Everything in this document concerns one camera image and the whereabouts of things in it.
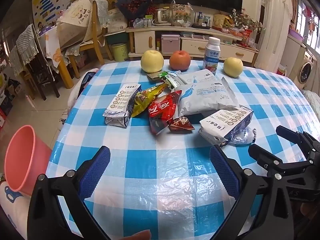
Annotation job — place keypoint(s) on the green waste bin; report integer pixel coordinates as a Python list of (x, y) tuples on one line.
[(120, 52)]

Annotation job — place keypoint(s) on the small red candy wrapper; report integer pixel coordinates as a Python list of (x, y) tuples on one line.
[(181, 124)]

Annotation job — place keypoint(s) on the yellow chip bag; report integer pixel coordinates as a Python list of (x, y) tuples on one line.
[(144, 98)]

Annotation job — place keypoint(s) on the red apple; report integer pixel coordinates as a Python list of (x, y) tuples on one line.
[(180, 60)]

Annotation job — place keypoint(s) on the person's left hand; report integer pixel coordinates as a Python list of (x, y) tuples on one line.
[(143, 235)]

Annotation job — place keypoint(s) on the right yellow apple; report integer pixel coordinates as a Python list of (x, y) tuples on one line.
[(233, 66)]

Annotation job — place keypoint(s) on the silver foil packet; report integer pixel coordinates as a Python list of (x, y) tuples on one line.
[(154, 76)]

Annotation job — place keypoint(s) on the red snack bag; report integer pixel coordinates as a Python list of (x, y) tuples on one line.
[(162, 110)]

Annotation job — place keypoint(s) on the pink plastic trash bin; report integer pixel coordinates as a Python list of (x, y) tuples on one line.
[(27, 157)]

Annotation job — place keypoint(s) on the pink storage box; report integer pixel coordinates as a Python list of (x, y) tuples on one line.
[(170, 43)]

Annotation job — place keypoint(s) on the white washing machine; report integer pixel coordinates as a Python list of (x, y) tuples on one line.
[(305, 70)]

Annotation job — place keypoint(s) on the beige canvas tote bag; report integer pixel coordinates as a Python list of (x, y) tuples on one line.
[(75, 24)]

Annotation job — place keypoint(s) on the yellow apple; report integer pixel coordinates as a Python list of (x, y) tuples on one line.
[(233, 66), (152, 61)]

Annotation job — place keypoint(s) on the white lace curtain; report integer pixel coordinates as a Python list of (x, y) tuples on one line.
[(277, 19)]

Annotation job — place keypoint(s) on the dark wooden chair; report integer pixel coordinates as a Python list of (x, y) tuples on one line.
[(34, 61)]

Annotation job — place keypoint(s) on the large white blue pouch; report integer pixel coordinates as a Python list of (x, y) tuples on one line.
[(205, 96)]

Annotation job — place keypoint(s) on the milk carton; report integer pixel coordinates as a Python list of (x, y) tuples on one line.
[(219, 127), (119, 111)]

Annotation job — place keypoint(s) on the left yellow apple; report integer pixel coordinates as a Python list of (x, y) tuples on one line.
[(152, 61)]

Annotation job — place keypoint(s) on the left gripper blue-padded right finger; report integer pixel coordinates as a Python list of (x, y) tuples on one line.
[(274, 219)]

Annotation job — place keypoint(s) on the wooden chair with bag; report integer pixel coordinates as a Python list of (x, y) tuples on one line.
[(94, 37)]

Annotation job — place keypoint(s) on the dark blue flower bouquet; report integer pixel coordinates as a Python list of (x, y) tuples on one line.
[(133, 9)]

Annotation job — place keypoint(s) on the clear plastic wipes packet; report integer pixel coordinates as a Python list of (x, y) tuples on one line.
[(244, 136)]

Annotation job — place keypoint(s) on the green white snack wrapper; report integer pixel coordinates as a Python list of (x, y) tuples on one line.
[(171, 78)]

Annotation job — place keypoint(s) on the blue white checkered tablecloth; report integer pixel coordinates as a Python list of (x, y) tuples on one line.
[(166, 183)]

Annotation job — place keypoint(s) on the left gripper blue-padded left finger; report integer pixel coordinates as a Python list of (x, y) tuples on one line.
[(45, 216)]

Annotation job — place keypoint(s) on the white yogurt drink bottle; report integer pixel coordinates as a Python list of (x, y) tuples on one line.
[(212, 54)]

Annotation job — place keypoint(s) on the cream tv cabinet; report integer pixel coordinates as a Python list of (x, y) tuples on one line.
[(192, 40)]

